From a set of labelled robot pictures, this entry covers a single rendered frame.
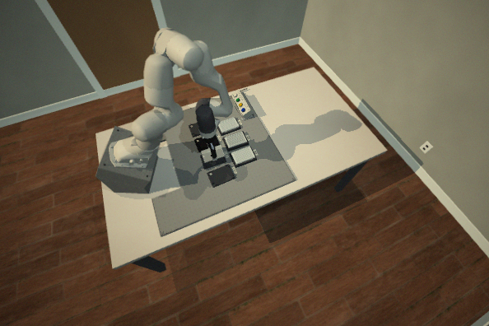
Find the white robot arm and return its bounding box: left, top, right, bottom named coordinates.
left=109, top=27, right=233, bottom=169

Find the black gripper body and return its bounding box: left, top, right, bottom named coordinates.
left=203, top=135, right=216, bottom=146

